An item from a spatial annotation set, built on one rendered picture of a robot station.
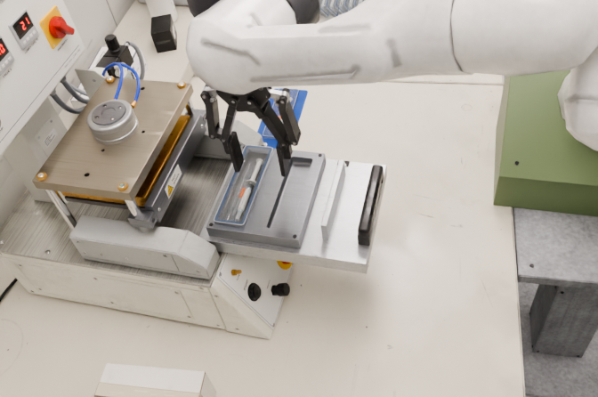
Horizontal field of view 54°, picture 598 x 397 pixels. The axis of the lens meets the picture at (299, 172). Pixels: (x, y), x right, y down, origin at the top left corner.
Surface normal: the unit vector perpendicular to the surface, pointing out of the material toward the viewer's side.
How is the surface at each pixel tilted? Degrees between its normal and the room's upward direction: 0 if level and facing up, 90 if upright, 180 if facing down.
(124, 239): 0
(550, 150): 45
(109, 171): 0
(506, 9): 52
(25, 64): 90
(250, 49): 64
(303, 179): 0
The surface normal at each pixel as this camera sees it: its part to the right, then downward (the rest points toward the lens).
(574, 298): -0.18, 0.74
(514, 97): -0.25, 0.04
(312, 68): -0.40, 0.71
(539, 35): -0.51, 0.51
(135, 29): -0.11, -0.67
